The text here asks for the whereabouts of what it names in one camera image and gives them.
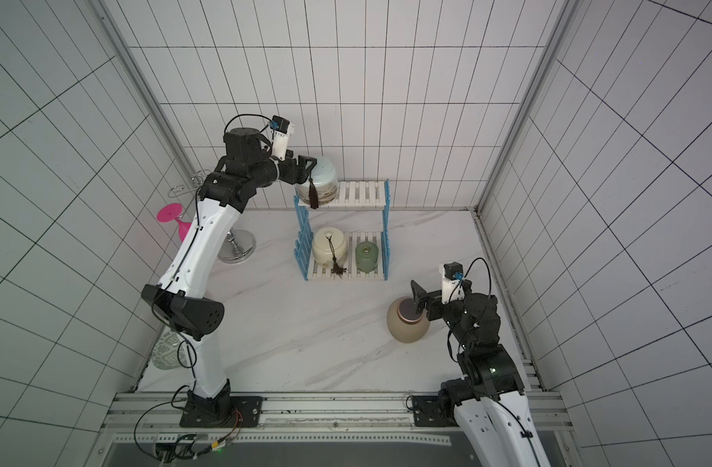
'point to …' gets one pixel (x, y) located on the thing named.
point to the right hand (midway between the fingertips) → (419, 277)
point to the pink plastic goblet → (171, 211)
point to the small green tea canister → (366, 256)
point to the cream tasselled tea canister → (330, 248)
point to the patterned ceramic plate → (169, 350)
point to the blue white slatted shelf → (376, 194)
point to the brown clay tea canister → (405, 323)
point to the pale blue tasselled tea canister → (322, 185)
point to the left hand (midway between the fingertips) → (303, 162)
